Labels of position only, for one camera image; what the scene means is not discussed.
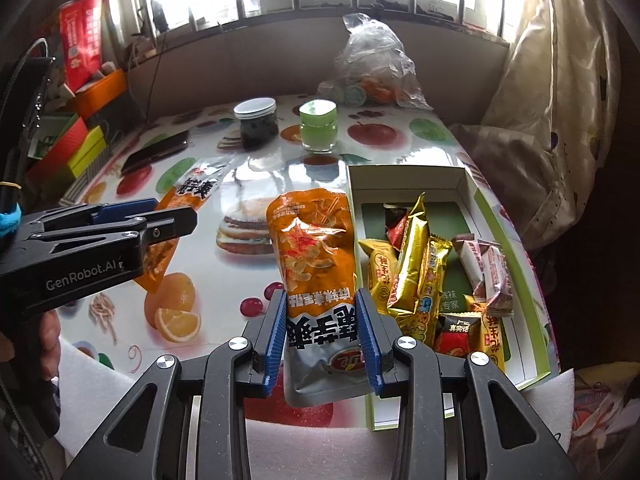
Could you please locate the cream patterned curtain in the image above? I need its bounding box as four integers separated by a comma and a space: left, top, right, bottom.
450, 0, 621, 251

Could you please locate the orange silver snack pouch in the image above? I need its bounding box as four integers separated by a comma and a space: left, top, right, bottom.
135, 157, 236, 293
265, 187, 371, 408

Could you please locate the clear plastic bag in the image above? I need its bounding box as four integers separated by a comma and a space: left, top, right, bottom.
320, 12, 433, 111

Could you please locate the white pink nougat candy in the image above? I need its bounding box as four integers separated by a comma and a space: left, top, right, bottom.
472, 240, 516, 318
451, 232, 488, 306

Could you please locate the person's left forearm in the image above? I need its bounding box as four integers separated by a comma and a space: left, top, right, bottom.
0, 385, 68, 480

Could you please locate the red box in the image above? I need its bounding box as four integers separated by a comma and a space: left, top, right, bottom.
25, 115, 88, 181

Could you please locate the green cardboard box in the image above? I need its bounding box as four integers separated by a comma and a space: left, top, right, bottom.
346, 164, 561, 433

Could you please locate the black white striped box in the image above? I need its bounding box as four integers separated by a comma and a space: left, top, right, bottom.
65, 170, 108, 206

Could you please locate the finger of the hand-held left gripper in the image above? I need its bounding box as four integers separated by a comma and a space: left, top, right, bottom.
20, 199, 157, 235
30, 205, 198, 273

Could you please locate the dark jar with white lid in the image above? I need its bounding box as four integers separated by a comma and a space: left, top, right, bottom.
234, 97, 280, 151

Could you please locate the white foam sheet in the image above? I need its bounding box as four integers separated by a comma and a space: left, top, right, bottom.
50, 340, 576, 480

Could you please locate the black smartphone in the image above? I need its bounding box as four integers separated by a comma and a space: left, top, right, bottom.
121, 130, 191, 176

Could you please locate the patterned floral cloth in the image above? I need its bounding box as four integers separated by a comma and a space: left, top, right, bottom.
570, 370, 636, 456

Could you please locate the yellow-green box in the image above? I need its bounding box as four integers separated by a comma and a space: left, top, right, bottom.
67, 125, 108, 181

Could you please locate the red standing bag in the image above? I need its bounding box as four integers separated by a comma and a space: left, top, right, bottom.
59, 0, 108, 93

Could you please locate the red gold-edged candy packet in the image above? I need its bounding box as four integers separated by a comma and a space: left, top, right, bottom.
382, 202, 416, 252

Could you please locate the red black snack packet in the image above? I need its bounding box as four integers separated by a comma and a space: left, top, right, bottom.
432, 311, 483, 358

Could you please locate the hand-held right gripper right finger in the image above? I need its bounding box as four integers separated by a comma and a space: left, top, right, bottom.
354, 286, 581, 480

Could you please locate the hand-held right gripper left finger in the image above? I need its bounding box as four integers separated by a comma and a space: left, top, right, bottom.
60, 287, 291, 480

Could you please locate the green glass jar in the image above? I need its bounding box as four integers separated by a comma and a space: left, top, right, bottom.
299, 100, 338, 153

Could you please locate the person's left hand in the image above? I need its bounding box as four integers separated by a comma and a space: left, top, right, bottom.
41, 309, 64, 388

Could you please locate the orange box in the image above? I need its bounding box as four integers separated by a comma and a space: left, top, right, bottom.
75, 69, 128, 118

